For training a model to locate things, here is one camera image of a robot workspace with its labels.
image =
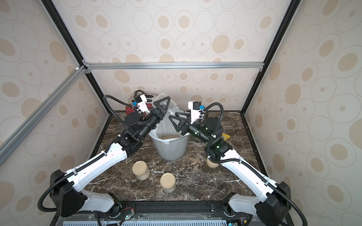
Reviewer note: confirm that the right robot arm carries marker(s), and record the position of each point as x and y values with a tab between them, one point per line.
272	201

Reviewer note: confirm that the white plastic bin liner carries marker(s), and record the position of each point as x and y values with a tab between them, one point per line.
165	129

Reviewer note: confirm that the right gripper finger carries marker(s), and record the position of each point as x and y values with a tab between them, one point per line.
183	114
177	122

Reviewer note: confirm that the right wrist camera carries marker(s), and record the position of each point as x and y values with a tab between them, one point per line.
196	111

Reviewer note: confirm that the red polka dot toaster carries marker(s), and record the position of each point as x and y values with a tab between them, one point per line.
131	110

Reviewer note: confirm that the beige jar lid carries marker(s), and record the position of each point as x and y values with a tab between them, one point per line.
211	164

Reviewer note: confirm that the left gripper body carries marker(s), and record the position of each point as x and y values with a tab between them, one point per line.
152	118

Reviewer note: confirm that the left side aluminium rail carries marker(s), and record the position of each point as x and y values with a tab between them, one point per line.
18	136

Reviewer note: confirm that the horizontal aluminium rail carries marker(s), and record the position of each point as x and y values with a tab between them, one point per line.
169	66

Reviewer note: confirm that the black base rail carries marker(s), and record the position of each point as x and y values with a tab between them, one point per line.
163	213

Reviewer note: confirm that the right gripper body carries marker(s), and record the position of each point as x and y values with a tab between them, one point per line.
184	125

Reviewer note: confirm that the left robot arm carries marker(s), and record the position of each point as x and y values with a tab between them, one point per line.
67	193

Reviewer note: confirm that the yellow snack packet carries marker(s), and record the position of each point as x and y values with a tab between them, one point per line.
225	137

